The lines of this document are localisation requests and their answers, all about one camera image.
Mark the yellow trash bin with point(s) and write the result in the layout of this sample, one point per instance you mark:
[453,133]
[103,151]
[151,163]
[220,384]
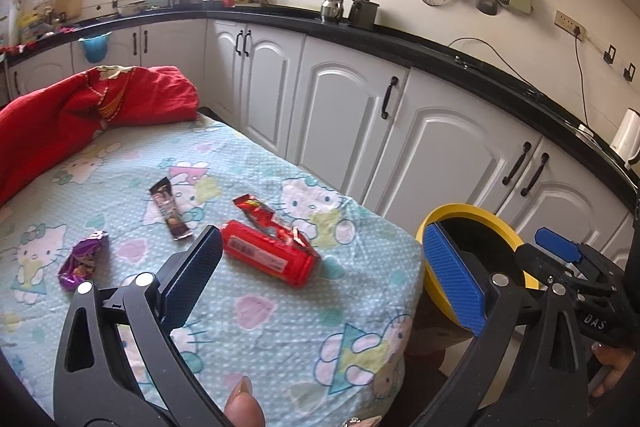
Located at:
[470,209]

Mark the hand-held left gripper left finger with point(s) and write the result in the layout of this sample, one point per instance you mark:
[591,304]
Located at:
[192,277]

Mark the red blanket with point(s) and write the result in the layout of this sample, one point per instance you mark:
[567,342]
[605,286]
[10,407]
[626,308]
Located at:
[50,117]

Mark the steel kettle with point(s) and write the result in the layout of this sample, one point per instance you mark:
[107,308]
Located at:
[332,9]

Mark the person's left hand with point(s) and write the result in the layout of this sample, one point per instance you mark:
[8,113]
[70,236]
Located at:
[245,407]

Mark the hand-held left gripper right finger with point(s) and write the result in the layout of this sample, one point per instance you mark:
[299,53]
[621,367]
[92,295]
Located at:
[450,277]

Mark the black kitchen countertop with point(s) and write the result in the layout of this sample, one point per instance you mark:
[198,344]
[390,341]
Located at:
[425,44]

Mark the purple snack wrapper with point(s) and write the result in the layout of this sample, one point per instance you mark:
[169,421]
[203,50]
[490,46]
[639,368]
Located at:
[82,259]

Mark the person's right hand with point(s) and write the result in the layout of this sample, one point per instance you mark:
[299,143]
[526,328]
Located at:
[612,362]

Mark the white kitchen cabinets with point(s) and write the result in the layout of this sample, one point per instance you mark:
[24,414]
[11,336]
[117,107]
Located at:
[330,107]

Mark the cartoon cat printed bed sheet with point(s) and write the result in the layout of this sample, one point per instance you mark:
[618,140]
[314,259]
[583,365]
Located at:
[280,322]

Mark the wall socket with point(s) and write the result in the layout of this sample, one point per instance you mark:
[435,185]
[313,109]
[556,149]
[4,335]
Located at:
[570,24]

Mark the red cylindrical biscuit pack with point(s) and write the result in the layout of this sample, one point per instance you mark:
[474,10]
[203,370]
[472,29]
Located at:
[260,252]

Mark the dark metal pot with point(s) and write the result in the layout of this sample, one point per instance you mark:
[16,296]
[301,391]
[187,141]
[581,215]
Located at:
[362,13]

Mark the dark brown snack wrapper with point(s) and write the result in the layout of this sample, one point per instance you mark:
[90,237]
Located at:
[170,209]

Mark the white electric kettle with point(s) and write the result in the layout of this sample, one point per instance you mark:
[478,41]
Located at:
[627,137]

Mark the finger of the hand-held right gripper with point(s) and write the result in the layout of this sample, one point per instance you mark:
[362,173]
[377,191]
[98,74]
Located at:
[535,264]
[555,247]

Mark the red torn snack wrapper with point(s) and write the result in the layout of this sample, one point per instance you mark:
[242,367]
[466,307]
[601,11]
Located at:
[252,209]

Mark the blue plastic basket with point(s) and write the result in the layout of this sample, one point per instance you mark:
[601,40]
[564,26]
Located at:
[95,49]

